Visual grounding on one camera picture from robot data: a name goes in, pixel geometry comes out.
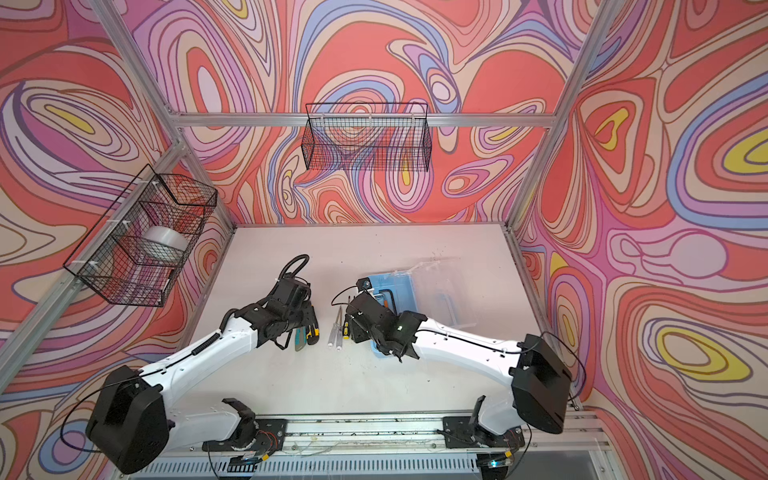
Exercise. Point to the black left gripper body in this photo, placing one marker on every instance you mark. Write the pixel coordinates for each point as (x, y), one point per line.
(304, 317)

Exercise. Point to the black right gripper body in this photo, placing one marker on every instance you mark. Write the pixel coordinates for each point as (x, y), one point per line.
(359, 335)

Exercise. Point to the blue plastic tool box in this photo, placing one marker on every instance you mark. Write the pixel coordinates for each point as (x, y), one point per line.
(400, 284)

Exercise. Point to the clear plastic box lid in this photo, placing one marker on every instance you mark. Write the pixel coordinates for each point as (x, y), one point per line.
(441, 294)

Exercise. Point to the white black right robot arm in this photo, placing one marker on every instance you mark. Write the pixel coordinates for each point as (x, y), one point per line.
(537, 381)

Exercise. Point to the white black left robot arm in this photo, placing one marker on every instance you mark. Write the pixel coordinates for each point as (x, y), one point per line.
(135, 419)

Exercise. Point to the teal utility knife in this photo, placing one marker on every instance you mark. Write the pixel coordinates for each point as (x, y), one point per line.
(300, 340)

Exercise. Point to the small yellow black screwdriver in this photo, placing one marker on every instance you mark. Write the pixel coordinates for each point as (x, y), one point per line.
(345, 325)

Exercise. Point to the grey tape roll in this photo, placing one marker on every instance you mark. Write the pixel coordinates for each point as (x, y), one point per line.
(164, 244)

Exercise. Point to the clear handle screwdriver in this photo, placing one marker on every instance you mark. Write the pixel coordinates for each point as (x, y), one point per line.
(335, 339)

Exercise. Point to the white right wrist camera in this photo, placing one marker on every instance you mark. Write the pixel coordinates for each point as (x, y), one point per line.
(364, 284)

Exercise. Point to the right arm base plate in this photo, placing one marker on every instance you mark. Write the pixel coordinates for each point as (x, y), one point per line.
(462, 432)

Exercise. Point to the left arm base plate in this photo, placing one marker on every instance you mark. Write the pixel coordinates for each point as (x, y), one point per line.
(262, 436)

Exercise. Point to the black wire basket left wall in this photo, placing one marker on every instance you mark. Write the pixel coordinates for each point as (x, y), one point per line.
(115, 266)

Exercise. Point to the black wire basket wall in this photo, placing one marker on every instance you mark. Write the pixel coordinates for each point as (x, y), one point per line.
(373, 136)
(115, 266)

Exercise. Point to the black wire basket back wall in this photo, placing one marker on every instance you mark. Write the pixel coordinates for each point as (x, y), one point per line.
(373, 136)

